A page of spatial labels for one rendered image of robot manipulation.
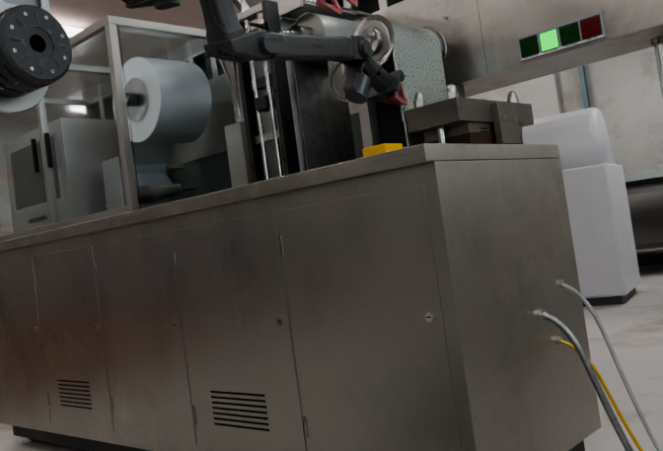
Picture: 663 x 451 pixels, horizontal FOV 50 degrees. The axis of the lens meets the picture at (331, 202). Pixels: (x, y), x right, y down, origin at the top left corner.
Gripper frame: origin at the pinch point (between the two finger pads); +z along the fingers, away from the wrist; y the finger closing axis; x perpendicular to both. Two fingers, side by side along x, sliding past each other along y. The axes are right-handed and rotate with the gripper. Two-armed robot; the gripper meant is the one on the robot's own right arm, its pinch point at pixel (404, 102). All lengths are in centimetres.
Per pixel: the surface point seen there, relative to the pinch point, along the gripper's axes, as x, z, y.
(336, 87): 7.4, -6.2, -22.0
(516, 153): -11.7, 17.8, 25.9
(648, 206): 266, 545, -147
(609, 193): 142, 302, -79
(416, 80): 9.2, 2.9, 0.3
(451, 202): -38.0, -5.4, 25.9
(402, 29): 20.5, -6.9, -0.3
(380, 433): -85, 17, 0
